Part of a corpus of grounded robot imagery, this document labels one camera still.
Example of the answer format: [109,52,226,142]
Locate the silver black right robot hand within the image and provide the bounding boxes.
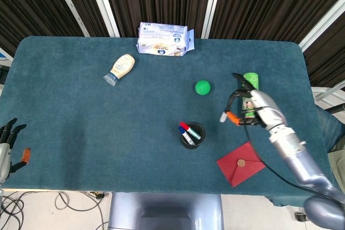
[219,72,288,131]

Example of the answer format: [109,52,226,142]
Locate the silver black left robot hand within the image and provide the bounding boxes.
[0,118,32,184]

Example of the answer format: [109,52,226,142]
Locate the black pen cup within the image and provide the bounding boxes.
[180,121,206,150]

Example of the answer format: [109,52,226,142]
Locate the blue cap marker pen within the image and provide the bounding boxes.
[177,126,196,146]

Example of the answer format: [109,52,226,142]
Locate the green chips can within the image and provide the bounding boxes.
[240,72,260,121]

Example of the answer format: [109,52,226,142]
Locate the white metal rack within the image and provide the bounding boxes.
[311,85,345,104]

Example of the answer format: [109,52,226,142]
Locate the green rubber ball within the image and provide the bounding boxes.
[195,80,211,96]

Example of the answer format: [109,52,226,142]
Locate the blue denim fabric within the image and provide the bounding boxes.
[316,105,345,153]

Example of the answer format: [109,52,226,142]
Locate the red envelope with seal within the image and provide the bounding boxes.
[216,141,266,187]

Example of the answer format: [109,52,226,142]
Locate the teal fabric tablecloth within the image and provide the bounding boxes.
[0,35,337,208]

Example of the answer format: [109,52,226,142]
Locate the white purple tissue pack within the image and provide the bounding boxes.
[136,22,196,57]

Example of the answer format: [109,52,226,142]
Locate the blue grey robot torso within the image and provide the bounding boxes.
[107,192,225,230]

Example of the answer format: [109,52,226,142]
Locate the cream mayonnaise squeeze bottle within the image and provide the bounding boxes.
[103,54,136,87]

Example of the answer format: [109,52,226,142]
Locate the black floor cable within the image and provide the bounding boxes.
[0,191,27,230]

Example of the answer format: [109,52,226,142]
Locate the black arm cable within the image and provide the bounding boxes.
[243,124,345,207]

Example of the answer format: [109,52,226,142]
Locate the grey floor cable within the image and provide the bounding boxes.
[55,191,109,227]

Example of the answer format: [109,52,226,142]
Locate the white frame post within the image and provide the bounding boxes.
[201,0,225,39]
[298,0,345,52]
[49,0,90,37]
[85,0,121,38]

